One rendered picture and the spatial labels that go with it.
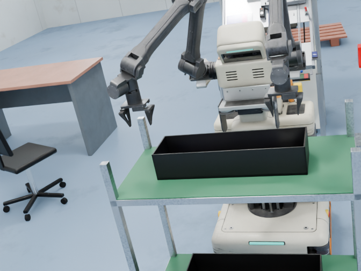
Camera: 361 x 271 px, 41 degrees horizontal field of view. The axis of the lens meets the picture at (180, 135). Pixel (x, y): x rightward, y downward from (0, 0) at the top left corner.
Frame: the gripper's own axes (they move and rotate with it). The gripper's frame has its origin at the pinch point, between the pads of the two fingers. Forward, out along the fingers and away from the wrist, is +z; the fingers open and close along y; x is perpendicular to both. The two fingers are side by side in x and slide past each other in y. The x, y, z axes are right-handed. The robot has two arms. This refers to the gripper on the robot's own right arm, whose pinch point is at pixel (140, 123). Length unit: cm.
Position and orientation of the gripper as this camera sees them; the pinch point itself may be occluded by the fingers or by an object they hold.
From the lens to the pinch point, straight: 193.4
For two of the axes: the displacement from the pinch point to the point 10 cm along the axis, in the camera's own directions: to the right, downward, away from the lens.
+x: 2.6, -4.3, 8.6
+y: 9.4, -0.7, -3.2
